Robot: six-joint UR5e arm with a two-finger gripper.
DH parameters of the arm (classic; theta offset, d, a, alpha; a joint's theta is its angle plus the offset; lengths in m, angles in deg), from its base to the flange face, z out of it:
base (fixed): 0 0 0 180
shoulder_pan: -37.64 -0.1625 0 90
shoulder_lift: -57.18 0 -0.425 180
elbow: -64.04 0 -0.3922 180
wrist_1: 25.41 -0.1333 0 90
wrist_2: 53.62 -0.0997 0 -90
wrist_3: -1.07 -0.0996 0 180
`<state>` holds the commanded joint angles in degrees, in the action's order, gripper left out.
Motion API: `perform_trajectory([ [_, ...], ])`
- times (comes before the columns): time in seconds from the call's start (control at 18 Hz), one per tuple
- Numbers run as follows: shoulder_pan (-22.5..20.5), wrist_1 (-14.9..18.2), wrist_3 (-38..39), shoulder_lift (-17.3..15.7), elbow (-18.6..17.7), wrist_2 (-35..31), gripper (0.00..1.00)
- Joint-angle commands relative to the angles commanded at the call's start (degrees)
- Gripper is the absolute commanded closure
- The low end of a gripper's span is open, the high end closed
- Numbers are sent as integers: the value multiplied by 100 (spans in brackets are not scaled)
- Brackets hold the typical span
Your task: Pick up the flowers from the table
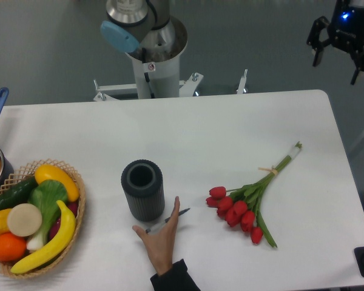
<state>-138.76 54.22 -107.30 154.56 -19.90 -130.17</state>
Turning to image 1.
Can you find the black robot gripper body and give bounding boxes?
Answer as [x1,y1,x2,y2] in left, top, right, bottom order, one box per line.
[328,1,364,52]

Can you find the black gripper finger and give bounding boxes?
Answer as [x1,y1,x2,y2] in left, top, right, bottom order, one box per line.
[349,44,364,85]
[306,16,331,67]

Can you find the red tulip bouquet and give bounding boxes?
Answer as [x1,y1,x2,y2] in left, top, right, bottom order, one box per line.
[206,142,303,248]

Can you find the dark grey ribbed vase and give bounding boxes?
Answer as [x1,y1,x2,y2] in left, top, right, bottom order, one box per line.
[121,159,165,222]

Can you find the black grey pen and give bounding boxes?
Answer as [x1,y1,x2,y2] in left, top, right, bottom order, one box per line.
[144,207,191,235]

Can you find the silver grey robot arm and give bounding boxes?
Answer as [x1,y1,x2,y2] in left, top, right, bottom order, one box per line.
[100,1,364,84]

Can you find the black sleeved forearm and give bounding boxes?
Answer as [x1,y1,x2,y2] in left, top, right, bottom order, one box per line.
[150,259,200,291]

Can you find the bare human hand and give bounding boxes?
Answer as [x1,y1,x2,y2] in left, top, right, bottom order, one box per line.
[132,196,180,275]

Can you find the dark red vegetable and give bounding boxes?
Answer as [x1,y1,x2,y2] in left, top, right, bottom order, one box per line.
[49,201,78,241]

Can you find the yellow squash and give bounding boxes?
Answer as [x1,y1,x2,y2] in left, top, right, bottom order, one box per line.
[34,164,79,202]

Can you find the green bok choy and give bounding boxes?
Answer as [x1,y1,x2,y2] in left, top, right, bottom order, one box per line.
[27,179,68,252]

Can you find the yellow banana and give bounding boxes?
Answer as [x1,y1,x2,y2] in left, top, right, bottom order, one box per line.
[10,200,76,275]

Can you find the green cucumber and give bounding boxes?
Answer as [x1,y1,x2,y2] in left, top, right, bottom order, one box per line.
[0,176,38,210]

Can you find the beige round disc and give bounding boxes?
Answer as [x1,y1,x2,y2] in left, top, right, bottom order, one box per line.
[7,203,42,237]

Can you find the orange fruit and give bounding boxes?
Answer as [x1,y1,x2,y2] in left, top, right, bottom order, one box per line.
[0,232,26,262]

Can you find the woven wicker basket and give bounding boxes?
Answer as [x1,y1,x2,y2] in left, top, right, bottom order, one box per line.
[0,159,86,279]

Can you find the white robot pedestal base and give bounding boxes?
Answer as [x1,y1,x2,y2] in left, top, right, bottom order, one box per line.
[92,16,249,102]

